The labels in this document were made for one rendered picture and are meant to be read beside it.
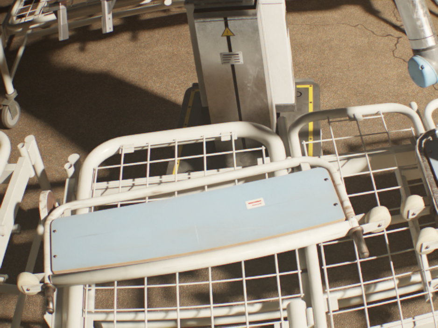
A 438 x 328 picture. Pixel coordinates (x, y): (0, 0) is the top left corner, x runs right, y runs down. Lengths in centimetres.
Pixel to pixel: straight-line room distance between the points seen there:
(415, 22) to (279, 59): 82
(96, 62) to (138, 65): 24
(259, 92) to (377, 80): 98
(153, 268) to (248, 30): 74
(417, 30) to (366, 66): 157
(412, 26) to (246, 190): 58
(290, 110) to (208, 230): 80
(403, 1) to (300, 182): 53
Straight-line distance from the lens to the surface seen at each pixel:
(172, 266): 157
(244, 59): 202
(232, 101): 211
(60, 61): 348
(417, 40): 152
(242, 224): 163
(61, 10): 168
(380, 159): 191
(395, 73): 302
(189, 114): 239
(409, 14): 150
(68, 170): 197
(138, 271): 158
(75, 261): 164
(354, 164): 190
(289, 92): 230
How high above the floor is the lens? 168
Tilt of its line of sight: 39 degrees down
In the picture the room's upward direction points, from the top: 9 degrees counter-clockwise
